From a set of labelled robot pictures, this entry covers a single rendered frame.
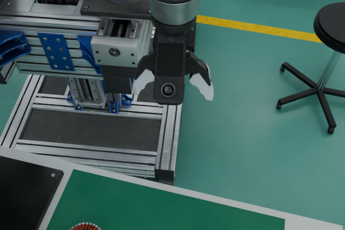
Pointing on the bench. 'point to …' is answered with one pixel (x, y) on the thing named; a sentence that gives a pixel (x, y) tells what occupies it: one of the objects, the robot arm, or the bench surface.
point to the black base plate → (25, 193)
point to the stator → (85, 226)
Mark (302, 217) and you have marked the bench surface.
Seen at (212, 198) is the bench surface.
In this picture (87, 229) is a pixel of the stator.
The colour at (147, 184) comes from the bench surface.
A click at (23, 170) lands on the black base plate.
